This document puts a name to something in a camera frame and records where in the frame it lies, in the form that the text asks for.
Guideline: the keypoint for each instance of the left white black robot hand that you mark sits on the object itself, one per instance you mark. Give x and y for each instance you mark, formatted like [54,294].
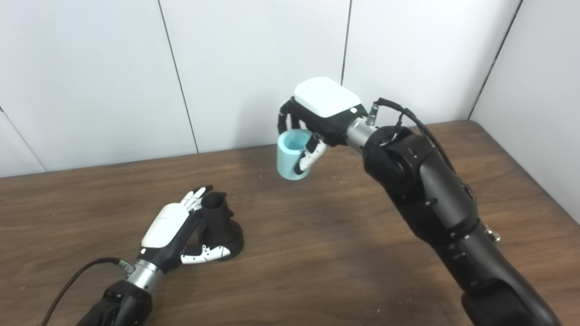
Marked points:
[165,231]

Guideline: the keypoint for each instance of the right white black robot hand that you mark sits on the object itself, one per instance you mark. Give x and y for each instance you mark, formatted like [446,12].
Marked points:
[326,102]

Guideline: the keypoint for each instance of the black funnel-shaped nozzle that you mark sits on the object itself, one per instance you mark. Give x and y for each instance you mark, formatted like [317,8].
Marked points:
[222,226]

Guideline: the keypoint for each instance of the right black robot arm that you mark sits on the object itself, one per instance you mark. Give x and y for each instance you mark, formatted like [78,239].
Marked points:
[435,194]

